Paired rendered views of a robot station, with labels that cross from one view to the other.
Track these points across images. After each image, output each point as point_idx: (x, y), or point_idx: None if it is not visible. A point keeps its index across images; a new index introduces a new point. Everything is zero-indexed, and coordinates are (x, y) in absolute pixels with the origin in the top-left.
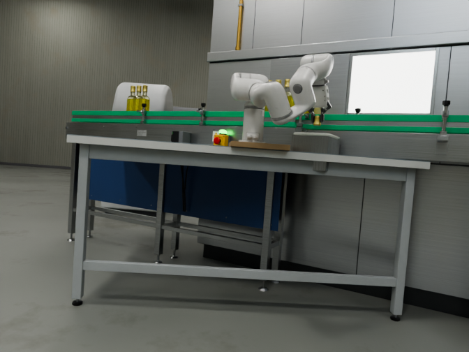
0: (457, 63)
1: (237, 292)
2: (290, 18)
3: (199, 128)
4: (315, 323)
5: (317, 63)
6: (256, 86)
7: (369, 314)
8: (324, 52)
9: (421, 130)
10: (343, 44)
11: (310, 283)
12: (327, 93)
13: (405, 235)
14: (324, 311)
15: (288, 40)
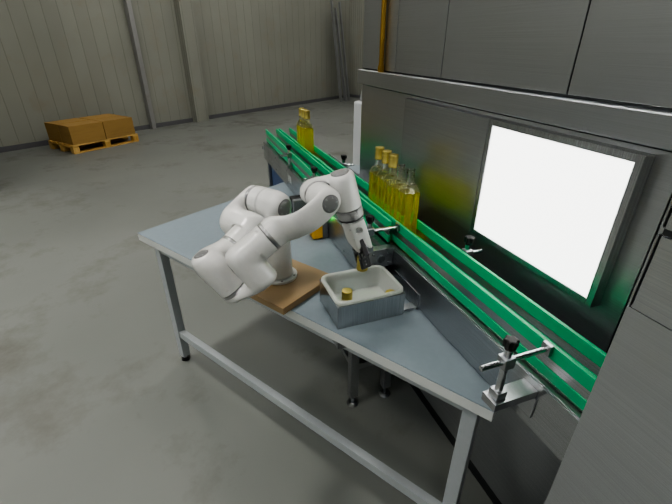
0: None
1: (319, 397)
2: (433, 21)
3: None
4: (330, 491)
5: (280, 220)
6: (225, 234)
7: None
8: (460, 103)
9: None
10: (484, 95)
11: (426, 415)
12: (359, 235)
13: (455, 476)
14: (370, 476)
15: (428, 65)
